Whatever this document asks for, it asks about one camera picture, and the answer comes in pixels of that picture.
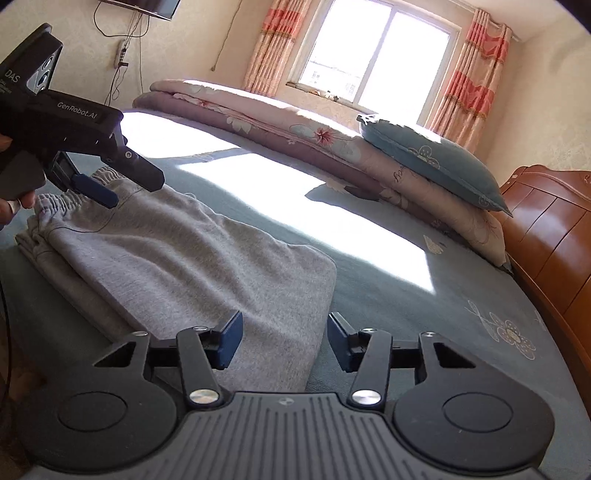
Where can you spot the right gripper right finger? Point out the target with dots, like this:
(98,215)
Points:
(367,353)

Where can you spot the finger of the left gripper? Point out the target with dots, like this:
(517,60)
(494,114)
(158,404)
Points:
(93,190)
(131,165)

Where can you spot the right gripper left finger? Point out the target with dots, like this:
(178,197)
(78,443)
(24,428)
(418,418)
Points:
(201,351)

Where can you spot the grey sweatpants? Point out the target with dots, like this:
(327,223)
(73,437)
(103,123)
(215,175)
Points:
(163,261)

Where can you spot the person left hand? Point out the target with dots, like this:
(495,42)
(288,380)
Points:
(9,208)

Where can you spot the pink floral folded quilt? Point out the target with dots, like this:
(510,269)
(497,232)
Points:
(333,148)

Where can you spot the teal floral pillow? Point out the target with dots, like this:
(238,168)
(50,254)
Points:
(436,158)

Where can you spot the red striped window curtain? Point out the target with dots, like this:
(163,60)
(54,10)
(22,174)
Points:
(270,58)

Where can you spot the wall power strip with cables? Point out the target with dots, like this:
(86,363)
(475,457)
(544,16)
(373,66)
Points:
(137,28)

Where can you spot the wall mounted black television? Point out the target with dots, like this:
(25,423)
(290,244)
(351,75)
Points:
(161,9)

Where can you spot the wooden bed frame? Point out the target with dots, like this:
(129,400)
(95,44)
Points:
(547,239)

